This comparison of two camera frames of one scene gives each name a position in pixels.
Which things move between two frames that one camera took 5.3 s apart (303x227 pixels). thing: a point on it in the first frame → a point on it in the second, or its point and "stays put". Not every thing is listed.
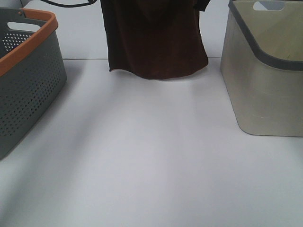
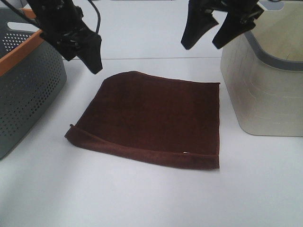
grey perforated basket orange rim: [32, 70] stays put
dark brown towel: [158, 39] → [170, 120]
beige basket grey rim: [262, 64] stays put
